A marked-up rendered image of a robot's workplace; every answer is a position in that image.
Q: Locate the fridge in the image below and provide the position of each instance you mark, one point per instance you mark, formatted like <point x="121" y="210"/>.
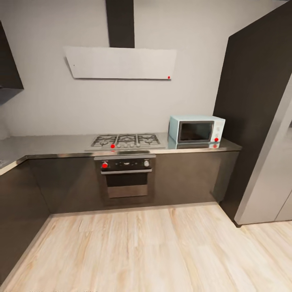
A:
<point x="255" y="99"/>

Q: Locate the oven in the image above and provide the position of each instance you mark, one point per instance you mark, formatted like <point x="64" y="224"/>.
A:
<point x="126" y="178"/>

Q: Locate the microwave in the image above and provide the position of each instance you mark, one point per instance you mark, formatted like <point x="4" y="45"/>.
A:
<point x="196" y="128"/>

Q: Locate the range hood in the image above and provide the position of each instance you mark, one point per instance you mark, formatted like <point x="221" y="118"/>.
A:
<point x="121" y="60"/>

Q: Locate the burner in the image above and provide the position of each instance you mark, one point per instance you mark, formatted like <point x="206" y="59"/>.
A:
<point x="125" y="141"/>

